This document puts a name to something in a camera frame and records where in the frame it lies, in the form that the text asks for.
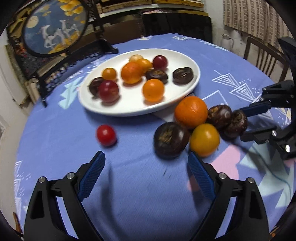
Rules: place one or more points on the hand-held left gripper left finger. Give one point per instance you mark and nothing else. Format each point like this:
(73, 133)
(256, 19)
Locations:
(92, 176)

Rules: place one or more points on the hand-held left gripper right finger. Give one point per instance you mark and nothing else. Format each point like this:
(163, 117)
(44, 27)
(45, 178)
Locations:
(201, 177)

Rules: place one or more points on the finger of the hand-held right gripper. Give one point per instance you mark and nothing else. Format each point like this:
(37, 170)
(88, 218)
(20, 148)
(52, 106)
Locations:
(256, 135)
(256, 108)

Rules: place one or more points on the white ceramic plate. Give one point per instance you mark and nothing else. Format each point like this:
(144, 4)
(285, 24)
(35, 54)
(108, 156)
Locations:
(129, 103)

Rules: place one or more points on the dark red cherry tomato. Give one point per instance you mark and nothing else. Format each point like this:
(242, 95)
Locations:
(160, 62)
(108, 91)

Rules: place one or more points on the orange cherry tomato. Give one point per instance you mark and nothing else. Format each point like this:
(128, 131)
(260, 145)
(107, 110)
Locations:
(153, 90)
(145, 64)

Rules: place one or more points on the small yellow cherry tomato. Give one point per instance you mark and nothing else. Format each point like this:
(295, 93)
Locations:
(109, 73)

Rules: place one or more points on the orange tangerine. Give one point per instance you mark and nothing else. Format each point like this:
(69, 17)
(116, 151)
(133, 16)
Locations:
(190, 112)
(131, 72)

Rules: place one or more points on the tan round fruit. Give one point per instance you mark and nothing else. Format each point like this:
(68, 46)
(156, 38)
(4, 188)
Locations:
(135, 57)

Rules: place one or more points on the brown wooden slatted chair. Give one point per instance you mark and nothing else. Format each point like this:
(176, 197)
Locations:
(266, 47)

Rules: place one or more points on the large dark brown water chestnut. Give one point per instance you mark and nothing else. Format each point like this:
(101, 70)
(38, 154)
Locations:
(171, 140)

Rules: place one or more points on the beige checked curtain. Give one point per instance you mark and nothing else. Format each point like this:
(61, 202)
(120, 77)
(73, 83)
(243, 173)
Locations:
(254, 16)

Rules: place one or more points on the white ceramic jug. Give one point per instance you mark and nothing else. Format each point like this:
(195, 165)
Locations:
(231, 40)

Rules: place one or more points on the brown cabinet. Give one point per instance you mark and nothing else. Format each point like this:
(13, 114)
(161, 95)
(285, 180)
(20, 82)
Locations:
(124, 30)

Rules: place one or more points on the round deer embroidery table screen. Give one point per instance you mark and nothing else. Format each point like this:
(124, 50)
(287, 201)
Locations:
(53, 30)

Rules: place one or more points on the shelf of flat boxes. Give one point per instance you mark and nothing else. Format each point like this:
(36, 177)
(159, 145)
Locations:
(129, 5)

